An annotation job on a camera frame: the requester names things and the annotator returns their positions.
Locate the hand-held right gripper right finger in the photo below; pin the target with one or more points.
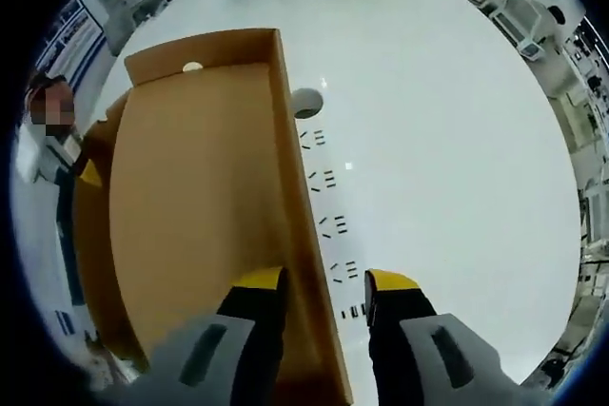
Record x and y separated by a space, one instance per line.
404 330

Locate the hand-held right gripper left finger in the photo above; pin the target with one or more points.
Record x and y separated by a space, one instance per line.
252 330

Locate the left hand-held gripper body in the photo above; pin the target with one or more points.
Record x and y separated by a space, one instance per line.
69 149

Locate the brown cardboard shoe box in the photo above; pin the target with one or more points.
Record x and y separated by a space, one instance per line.
200 187

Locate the person's own upper body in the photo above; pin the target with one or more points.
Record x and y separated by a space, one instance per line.
31 159

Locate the white office chair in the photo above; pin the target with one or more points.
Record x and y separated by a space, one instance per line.
516 16

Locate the blue framed wall poster board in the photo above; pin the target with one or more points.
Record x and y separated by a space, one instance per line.
76 40

